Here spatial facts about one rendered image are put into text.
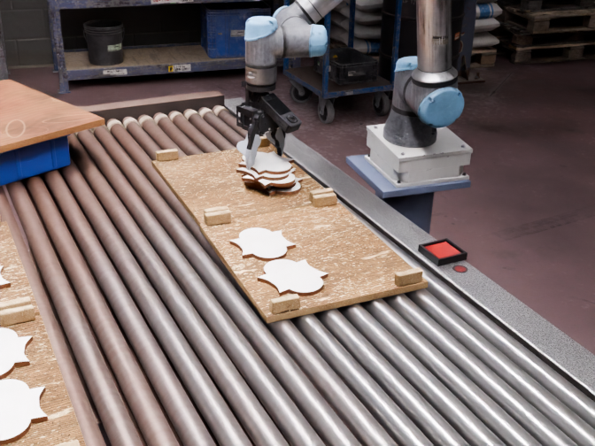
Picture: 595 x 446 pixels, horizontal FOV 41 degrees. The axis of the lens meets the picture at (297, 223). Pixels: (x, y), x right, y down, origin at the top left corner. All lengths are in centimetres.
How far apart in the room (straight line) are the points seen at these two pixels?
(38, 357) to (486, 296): 86
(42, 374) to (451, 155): 129
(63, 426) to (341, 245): 74
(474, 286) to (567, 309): 182
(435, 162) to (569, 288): 154
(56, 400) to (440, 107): 120
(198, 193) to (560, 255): 227
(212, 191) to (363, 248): 45
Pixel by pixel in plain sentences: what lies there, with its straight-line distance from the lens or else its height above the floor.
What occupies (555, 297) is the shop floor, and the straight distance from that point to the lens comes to 353.
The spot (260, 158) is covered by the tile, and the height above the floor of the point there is 99.
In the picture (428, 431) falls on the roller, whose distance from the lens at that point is 130.
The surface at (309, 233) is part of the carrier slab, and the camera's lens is 178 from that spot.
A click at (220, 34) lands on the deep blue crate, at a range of 624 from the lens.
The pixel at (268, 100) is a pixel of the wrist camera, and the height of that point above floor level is 116.
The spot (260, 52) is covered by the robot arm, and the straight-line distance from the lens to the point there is 190.
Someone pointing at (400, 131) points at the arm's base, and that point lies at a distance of 223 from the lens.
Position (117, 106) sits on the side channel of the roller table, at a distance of 258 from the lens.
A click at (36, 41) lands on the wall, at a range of 669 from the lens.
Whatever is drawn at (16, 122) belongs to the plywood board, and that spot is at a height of 104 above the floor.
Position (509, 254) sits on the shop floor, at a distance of 381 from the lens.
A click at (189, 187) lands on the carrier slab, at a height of 94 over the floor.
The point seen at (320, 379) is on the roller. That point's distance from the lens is 137.
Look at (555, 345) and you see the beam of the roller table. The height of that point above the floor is 92.
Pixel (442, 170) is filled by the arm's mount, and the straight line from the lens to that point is 224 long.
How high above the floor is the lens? 175
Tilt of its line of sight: 26 degrees down
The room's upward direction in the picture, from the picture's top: 1 degrees clockwise
